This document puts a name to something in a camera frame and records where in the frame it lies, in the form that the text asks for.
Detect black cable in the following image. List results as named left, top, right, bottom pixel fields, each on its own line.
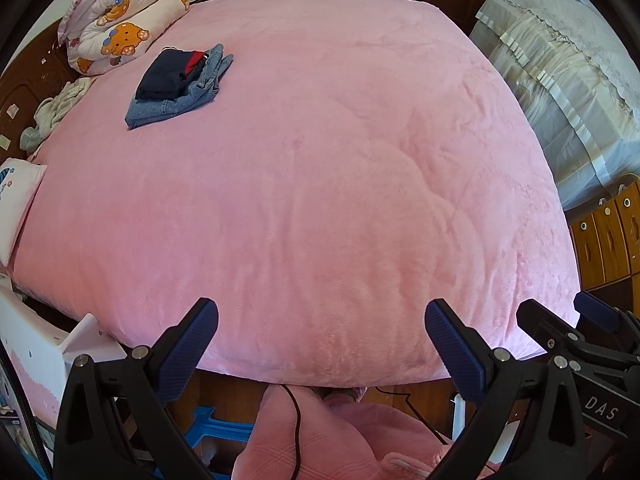
left=280, top=384, right=307, bottom=480
left=375, top=386, right=451, bottom=446

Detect dark wooden headboard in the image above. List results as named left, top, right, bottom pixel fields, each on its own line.
left=0, top=25, right=81, bottom=161

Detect navy and red varsity jacket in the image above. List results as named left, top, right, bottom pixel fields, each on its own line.
left=135, top=47, right=211, bottom=102

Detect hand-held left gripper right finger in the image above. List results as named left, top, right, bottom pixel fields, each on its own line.
left=424, top=299, right=589, bottom=480

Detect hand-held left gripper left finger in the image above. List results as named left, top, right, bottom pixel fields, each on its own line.
left=52, top=297, right=221, bottom=480

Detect pink fleece blanket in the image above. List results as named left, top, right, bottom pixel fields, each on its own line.
left=10, top=0, right=581, bottom=390

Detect crumpled cream cloth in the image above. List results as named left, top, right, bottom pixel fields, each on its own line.
left=20, top=77, right=95, bottom=153

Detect white lace covered furniture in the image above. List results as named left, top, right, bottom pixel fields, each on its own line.
left=470, top=0, right=640, bottom=211

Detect light wooden drawer cabinet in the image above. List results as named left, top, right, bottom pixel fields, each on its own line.
left=567, top=172, right=640, bottom=292

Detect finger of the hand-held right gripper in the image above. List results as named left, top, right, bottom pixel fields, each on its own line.
left=516, top=299, right=603, bottom=361
left=573, top=291, right=640, bottom=337

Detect blue plastic stool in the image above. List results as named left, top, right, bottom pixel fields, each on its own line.
left=186, top=404, right=257, bottom=463

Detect bear print pink quilt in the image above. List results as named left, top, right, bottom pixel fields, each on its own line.
left=57, top=0, right=193, bottom=77

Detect white and pink box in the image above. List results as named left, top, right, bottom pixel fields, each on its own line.
left=0, top=274, right=127, bottom=480

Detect white printed pillow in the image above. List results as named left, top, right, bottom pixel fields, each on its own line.
left=0, top=158, right=49, bottom=268

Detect person's pink fleece clothing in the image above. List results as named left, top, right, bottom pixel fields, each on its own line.
left=232, top=385, right=501, bottom=480

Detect folded blue denim jeans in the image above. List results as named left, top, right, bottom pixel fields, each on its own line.
left=125, top=44, right=235, bottom=131

